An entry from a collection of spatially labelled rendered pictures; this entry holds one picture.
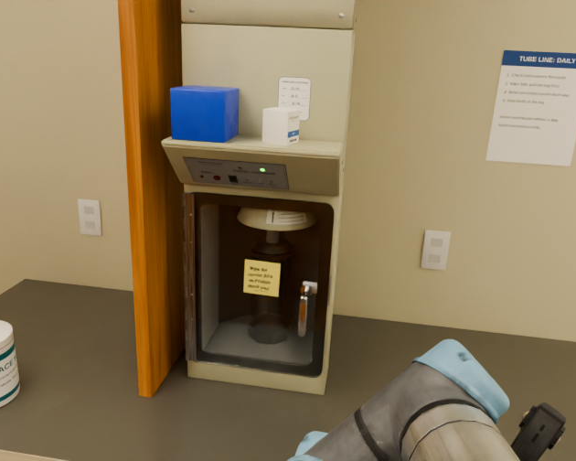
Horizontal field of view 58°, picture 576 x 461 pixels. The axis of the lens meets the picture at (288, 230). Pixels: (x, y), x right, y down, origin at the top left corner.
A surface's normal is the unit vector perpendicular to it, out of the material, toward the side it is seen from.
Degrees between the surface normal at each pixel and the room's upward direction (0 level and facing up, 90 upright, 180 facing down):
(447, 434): 32
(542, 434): 54
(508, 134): 90
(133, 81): 90
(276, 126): 90
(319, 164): 135
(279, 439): 0
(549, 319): 90
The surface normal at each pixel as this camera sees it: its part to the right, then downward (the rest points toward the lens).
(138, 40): 0.99, 0.09
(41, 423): 0.04, -0.95
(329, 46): -0.16, 0.31
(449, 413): -0.18, -0.96
